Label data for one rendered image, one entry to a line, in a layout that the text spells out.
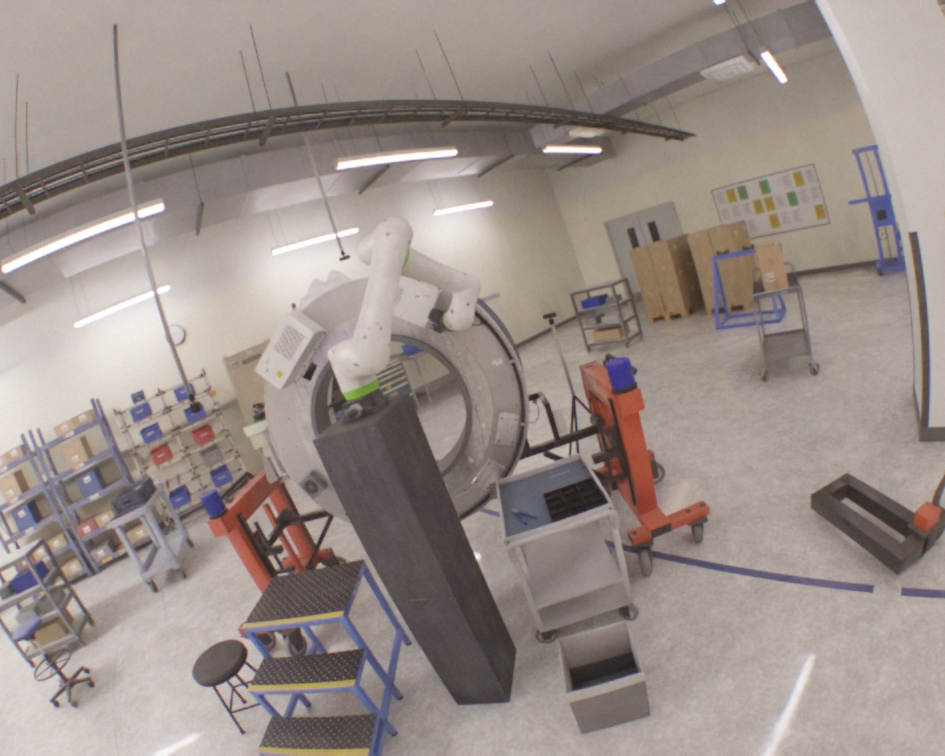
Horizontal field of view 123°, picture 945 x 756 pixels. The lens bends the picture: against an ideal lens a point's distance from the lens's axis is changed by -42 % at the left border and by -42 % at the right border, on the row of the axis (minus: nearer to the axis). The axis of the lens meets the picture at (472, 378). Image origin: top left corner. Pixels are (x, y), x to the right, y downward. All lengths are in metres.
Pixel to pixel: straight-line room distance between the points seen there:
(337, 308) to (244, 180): 3.28
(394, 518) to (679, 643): 1.33
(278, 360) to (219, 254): 5.46
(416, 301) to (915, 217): 2.78
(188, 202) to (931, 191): 6.03
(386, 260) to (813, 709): 2.14
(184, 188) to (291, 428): 3.41
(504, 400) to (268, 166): 4.09
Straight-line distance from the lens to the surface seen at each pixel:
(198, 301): 7.30
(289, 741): 2.15
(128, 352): 7.24
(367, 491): 1.40
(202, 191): 5.14
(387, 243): 1.40
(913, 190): 2.93
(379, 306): 1.33
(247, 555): 2.72
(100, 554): 7.02
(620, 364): 1.97
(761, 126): 9.99
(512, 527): 1.85
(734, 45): 6.01
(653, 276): 8.12
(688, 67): 6.11
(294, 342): 2.12
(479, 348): 2.12
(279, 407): 2.41
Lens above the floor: 1.62
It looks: 11 degrees down
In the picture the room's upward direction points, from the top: 19 degrees counter-clockwise
